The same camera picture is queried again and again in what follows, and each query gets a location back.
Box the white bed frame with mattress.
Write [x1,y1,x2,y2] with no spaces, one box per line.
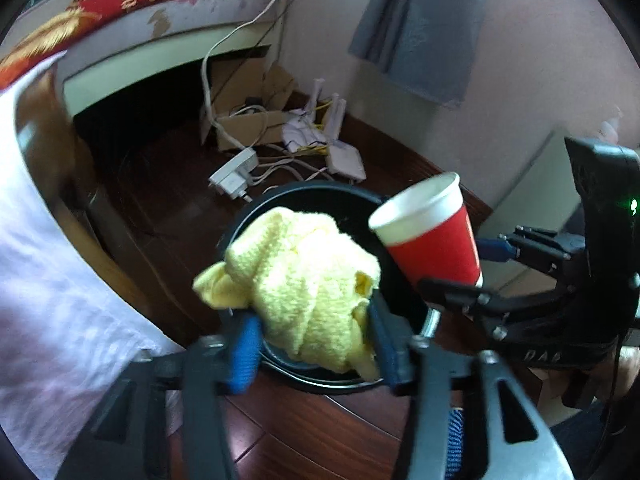
[56,0,288,117]

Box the white power strip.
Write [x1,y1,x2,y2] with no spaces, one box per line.
[208,148,258,202]

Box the grey curtain right window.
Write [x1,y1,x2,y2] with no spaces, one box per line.
[349,0,486,108]

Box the person's right hand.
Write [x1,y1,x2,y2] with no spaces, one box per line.
[591,346,639,402]

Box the yellow balled cloth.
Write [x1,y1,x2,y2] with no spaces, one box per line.
[192,207,381,382]

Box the cardboard box under bed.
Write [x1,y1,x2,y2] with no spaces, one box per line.
[200,58,297,152]

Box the white wifi router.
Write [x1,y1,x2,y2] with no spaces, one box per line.
[282,78,367,182]

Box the red paper cup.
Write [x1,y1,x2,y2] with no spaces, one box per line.
[369,172,483,286]

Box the white charging cable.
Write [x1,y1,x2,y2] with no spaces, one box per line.
[200,0,305,151]

